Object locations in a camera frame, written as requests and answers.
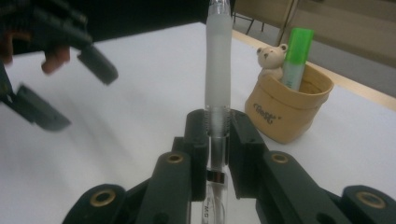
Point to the clear pen with white grip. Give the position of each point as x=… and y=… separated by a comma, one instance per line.
x=218, y=62

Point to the tan pen holder with bear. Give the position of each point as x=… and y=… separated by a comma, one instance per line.
x=286, y=109

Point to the black curtain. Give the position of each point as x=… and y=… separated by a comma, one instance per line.
x=140, y=15

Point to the black metal leg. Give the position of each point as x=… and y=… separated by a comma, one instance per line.
x=250, y=23

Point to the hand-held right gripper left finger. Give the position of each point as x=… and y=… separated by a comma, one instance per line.
x=197, y=146

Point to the green highlighter marker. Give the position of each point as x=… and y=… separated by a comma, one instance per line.
x=297, y=56

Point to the white table cover sheet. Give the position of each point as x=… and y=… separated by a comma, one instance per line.
x=140, y=118

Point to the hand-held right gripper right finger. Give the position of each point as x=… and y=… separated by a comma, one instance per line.
x=246, y=149

